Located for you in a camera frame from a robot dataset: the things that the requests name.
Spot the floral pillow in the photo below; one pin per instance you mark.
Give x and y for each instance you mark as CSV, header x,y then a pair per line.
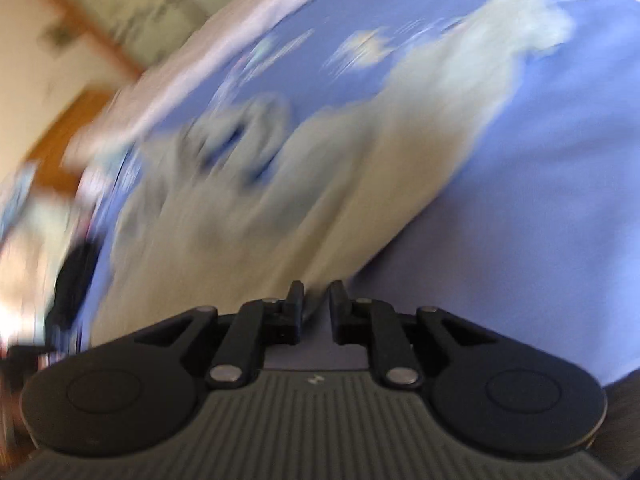
x,y
38,228

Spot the blue patterned bed sheet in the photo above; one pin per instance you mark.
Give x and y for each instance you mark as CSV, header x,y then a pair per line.
x,y
536,237

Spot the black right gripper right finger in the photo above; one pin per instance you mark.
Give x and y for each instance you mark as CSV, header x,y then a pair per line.
x,y
488,390

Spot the pale lilac floral quilt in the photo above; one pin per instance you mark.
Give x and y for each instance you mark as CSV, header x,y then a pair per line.
x,y
136,108

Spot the wooden headboard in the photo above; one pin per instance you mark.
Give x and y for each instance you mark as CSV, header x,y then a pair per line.
x,y
48,152

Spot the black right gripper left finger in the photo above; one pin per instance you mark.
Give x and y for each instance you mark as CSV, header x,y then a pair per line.
x,y
139,390

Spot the black folded garment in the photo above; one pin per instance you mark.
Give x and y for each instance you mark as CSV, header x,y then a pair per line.
x,y
71,287

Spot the grey sweatpants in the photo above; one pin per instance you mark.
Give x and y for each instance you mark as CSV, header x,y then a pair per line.
x,y
239,204

